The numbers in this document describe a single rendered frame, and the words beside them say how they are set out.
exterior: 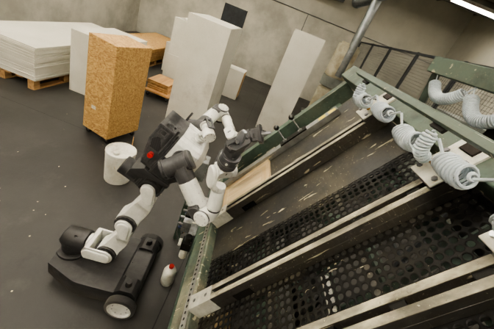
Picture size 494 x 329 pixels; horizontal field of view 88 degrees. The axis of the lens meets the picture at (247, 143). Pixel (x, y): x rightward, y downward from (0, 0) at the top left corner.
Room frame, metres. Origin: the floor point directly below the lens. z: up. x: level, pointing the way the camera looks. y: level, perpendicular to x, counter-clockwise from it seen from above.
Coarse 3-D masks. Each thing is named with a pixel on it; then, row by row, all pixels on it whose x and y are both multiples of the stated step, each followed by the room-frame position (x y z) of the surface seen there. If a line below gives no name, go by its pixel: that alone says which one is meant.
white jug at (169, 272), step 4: (172, 264) 1.29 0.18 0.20; (164, 268) 1.29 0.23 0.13; (168, 268) 1.27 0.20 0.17; (172, 268) 1.27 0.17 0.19; (164, 272) 1.25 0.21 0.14; (168, 272) 1.25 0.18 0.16; (172, 272) 1.26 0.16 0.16; (164, 276) 1.24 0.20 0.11; (168, 276) 1.24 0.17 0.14; (172, 276) 1.25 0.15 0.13; (160, 280) 1.26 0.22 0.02; (164, 280) 1.24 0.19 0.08; (168, 280) 1.24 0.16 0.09; (172, 280) 1.26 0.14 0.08; (164, 284) 1.24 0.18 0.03; (168, 284) 1.25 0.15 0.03
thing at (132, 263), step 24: (72, 240) 1.09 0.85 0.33; (144, 240) 1.39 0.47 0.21; (48, 264) 0.99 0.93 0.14; (72, 264) 1.04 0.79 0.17; (96, 264) 1.10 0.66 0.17; (120, 264) 1.16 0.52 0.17; (144, 264) 1.22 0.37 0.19; (72, 288) 0.94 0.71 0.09; (96, 288) 0.96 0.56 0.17; (120, 288) 0.99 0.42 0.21
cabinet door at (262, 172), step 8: (256, 168) 1.51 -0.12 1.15; (264, 168) 1.44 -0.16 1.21; (248, 176) 1.46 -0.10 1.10; (256, 176) 1.41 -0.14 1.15; (264, 176) 1.35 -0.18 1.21; (232, 184) 1.49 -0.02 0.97; (240, 184) 1.43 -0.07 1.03; (248, 184) 1.37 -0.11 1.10; (256, 184) 1.32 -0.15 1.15; (232, 192) 1.39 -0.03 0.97; (240, 192) 1.33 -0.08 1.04; (224, 200) 1.35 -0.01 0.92
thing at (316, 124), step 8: (336, 112) 1.56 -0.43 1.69; (320, 120) 1.55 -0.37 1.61; (328, 120) 1.56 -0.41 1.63; (312, 128) 1.55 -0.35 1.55; (304, 136) 1.55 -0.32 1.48; (288, 144) 1.54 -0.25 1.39; (272, 152) 1.54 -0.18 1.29; (280, 152) 1.54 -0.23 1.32; (256, 160) 1.57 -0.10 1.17; (264, 160) 1.53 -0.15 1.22; (248, 168) 1.52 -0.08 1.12; (240, 176) 1.51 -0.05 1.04
